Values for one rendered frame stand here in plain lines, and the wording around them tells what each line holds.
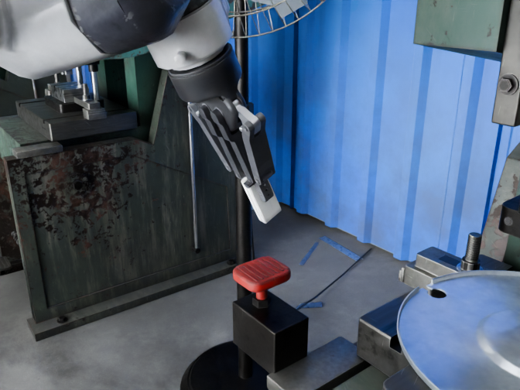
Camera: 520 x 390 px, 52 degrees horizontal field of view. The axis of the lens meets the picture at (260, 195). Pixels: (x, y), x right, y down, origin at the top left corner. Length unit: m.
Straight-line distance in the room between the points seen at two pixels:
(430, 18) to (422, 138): 1.60
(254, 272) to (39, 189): 1.23
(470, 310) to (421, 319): 0.06
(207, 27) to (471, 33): 0.26
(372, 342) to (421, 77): 1.51
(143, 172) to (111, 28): 1.53
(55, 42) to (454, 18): 0.38
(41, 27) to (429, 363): 0.46
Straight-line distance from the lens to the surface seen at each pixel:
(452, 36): 0.59
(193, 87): 0.57
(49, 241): 1.93
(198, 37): 0.54
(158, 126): 1.94
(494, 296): 0.69
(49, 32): 0.48
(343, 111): 2.44
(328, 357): 0.77
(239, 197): 1.37
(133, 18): 0.44
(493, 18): 0.57
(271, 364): 0.74
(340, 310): 2.04
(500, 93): 0.58
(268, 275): 0.72
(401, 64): 2.21
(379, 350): 0.74
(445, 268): 0.79
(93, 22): 0.45
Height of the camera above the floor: 1.12
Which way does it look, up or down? 22 degrees down
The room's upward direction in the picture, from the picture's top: straight up
